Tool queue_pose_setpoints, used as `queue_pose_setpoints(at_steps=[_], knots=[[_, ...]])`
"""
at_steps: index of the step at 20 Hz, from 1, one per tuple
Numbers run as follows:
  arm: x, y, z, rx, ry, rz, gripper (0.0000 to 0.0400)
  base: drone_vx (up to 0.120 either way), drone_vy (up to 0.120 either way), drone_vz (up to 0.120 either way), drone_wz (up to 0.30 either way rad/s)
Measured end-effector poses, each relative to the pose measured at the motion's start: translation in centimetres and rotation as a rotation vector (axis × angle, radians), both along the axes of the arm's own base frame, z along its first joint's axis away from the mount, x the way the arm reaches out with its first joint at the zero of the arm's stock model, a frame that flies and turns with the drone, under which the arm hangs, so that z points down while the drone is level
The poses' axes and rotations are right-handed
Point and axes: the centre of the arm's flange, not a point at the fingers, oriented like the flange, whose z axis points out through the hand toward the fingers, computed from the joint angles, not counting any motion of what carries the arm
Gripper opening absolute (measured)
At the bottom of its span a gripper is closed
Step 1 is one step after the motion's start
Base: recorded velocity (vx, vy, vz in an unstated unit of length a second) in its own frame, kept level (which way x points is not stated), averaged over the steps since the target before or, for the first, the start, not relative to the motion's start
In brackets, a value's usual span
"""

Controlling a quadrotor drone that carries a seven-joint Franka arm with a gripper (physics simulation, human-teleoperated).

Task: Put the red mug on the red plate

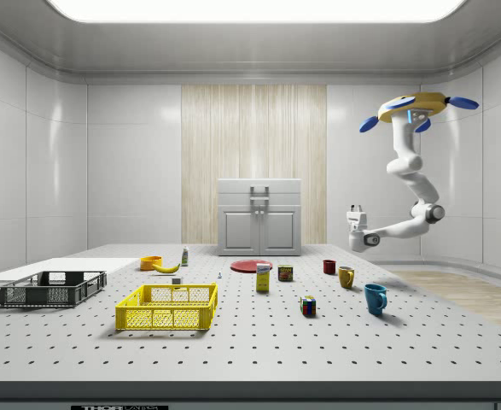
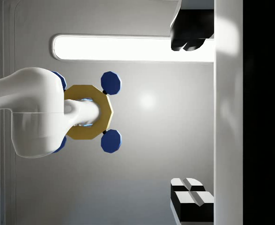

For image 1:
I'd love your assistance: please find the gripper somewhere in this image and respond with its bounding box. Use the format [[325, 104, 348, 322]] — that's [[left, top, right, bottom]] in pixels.
[[346, 203, 369, 233]]

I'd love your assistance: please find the yellow mug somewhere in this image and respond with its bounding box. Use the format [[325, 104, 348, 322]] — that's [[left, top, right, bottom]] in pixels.
[[338, 266, 356, 290]]

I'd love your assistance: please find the blue mug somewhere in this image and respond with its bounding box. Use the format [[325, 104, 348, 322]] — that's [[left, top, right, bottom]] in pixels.
[[364, 284, 388, 317]]

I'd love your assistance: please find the white cabinet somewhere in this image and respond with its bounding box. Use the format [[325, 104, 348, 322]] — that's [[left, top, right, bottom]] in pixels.
[[217, 178, 302, 257]]

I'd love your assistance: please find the yellow and white box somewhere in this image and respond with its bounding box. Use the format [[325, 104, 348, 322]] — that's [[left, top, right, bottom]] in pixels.
[[256, 262, 272, 293]]

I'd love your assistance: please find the red plate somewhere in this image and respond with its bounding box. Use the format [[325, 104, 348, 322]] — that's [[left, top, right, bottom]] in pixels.
[[230, 259, 273, 274]]

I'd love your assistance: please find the drone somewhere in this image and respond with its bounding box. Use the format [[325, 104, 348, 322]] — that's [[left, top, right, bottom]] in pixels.
[[359, 91, 481, 134]]

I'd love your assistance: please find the yellow bowl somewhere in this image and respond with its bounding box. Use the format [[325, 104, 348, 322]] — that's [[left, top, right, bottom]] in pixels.
[[139, 255, 164, 272]]

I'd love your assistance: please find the yellow basket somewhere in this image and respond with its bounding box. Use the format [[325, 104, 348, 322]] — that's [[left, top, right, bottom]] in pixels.
[[114, 283, 219, 332]]

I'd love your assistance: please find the dark grey basket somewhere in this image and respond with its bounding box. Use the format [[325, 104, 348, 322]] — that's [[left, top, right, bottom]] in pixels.
[[0, 270, 108, 309]]

